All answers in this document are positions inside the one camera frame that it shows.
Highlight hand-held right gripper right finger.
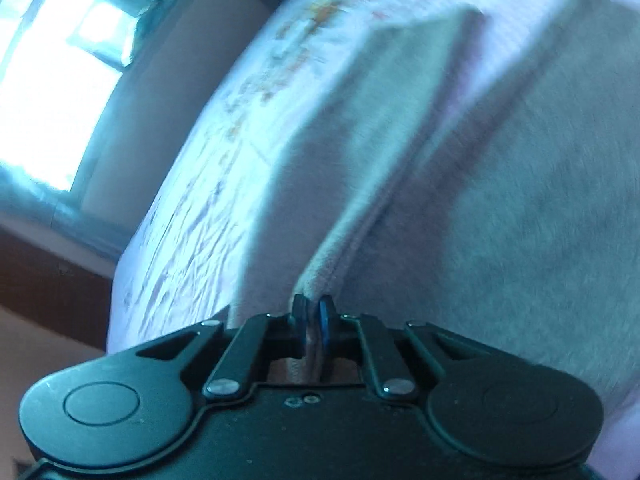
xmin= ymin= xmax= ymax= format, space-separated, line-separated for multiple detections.
xmin=319 ymin=294 xmax=501 ymax=403

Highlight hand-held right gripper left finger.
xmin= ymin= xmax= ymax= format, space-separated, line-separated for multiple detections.
xmin=136 ymin=294 xmax=311 ymax=402

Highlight brown fleece pants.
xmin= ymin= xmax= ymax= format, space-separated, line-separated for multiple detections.
xmin=267 ymin=0 xmax=640 ymax=413

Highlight white floral bed sheet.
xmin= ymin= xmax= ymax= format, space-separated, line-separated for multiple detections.
xmin=106 ymin=0 xmax=640 ymax=480

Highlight bright window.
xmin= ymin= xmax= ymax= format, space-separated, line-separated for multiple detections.
xmin=0 ymin=0 xmax=147 ymax=196

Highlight dark wooden bed frame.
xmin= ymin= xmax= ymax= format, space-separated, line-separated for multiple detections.
xmin=0 ymin=224 xmax=120 ymax=352

